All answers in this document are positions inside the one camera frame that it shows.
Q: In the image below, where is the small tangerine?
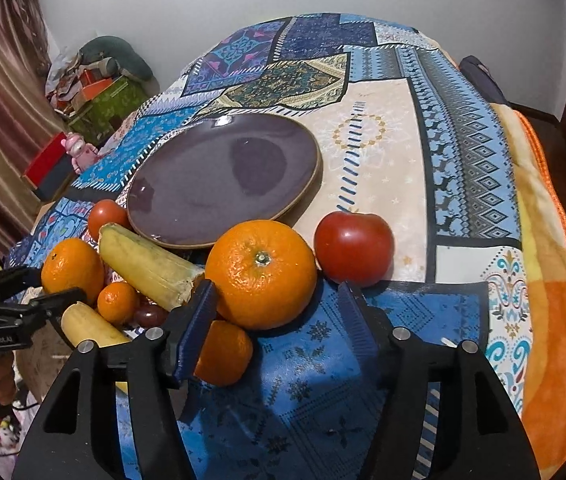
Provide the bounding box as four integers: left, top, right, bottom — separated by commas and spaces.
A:
194, 320, 253, 387
97, 282, 140, 326

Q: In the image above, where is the long yellow sugarcane piece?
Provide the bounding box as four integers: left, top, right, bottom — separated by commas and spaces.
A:
98, 223, 204, 312

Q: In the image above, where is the red apple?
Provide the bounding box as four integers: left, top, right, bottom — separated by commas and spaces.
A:
313, 211, 394, 287

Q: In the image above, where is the medium orange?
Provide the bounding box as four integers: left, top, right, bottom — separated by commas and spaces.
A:
205, 220, 318, 330

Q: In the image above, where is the short yellow sugarcane piece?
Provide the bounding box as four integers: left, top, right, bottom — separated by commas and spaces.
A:
61, 301, 131, 348

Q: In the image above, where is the large orange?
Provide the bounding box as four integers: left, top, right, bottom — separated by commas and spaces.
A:
41, 237, 105, 304

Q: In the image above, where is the red-orange tomato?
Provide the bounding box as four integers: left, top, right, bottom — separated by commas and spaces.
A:
88, 200, 130, 242

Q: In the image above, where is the person's left hand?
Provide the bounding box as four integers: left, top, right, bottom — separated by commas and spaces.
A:
0, 351, 16, 405

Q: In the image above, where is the dark purple grape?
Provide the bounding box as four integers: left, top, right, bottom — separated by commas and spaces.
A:
134, 304, 168, 328

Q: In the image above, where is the dark purple round plate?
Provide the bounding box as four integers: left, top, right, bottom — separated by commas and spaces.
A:
127, 113, 321, 249

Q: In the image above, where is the red and black box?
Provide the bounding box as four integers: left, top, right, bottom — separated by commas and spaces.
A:
21, 132, 77, 203

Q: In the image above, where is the pink toy figure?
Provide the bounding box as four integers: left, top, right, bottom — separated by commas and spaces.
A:
61, 132, 99, 174

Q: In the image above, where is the patterned patchwork bedspread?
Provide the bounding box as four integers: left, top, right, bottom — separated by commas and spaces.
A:
10, 13, 532, 479

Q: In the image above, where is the striped maroon curtain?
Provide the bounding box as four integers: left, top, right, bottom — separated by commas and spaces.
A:
0, 0, 63, 254

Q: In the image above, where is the green patterned storage box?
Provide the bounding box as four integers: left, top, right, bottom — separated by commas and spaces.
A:
67, 77, 149, 146

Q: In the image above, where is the orange yellow fleece blanket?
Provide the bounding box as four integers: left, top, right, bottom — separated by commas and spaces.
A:
492, 104, 566, 479

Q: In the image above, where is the orange box on pile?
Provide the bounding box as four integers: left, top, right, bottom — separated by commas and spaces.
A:
79, 70, 113, 101

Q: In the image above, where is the grey-green plush pillow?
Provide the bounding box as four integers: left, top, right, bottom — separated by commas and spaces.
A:
79, 36, 153, 81

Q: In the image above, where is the dark bag beside bed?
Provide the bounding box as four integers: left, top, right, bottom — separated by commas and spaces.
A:
460, 55, 508, 105

